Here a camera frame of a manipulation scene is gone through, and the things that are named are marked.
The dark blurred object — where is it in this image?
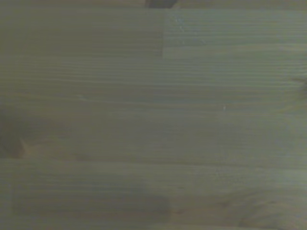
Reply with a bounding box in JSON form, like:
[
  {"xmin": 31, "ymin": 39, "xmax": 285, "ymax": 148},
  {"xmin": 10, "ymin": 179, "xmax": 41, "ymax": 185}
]
[{"xmin": 144, "ymin": 0, "xmax": 177, "ymax": 9}]

